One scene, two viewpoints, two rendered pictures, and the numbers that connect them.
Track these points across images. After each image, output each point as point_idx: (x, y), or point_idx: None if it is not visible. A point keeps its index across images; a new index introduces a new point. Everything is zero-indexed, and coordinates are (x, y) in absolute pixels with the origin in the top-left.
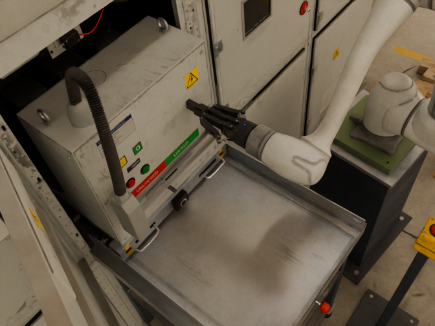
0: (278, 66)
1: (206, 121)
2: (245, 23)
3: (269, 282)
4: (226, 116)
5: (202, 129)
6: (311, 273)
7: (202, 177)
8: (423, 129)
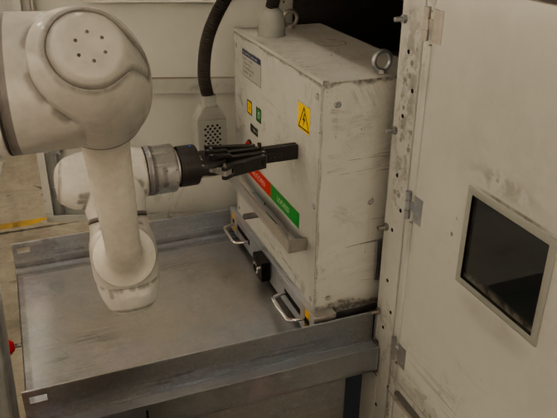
0: None
1: (242, 145)
2: (471, 250)
3: (85, 308)
4: (231, 155)
5: (303, 230)
6: (48, 343)
7: (287, 303)
8: None
